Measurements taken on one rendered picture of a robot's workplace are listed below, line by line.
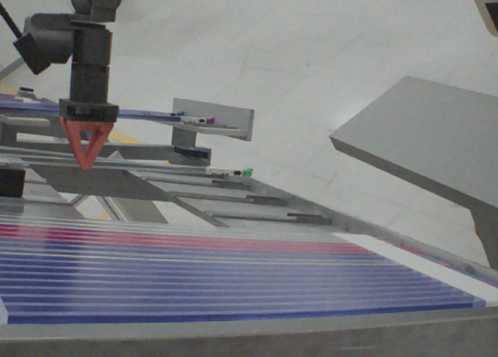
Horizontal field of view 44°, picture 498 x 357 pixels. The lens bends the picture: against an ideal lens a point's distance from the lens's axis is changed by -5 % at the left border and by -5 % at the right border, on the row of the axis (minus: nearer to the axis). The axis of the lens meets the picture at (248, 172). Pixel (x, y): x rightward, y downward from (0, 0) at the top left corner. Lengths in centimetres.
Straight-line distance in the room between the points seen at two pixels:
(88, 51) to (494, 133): 70
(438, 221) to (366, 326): 152
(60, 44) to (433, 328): 62
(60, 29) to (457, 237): 133
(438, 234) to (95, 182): 116
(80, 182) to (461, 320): 69
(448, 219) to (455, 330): 143
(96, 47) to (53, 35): 6
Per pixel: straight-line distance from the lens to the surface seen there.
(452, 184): 107
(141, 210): 134
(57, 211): 68
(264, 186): 104
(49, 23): 90
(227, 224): 76
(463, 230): 190
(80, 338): 35
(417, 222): 199
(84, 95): 92
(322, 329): 43
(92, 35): 91
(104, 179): 106
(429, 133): 122
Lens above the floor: 124
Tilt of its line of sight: 27 degrees down
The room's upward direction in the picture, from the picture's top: 31 degrees counter-clockwise
